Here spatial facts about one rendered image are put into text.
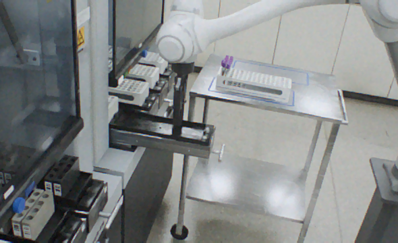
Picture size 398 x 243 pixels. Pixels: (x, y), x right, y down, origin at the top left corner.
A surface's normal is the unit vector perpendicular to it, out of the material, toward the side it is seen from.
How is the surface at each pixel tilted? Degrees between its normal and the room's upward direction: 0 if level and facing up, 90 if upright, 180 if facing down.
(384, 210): 90
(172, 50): 93
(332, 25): 90
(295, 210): 0
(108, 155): 0
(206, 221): 0
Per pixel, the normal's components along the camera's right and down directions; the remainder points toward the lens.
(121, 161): 0.10, -0.86
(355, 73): -0.18, 0.48
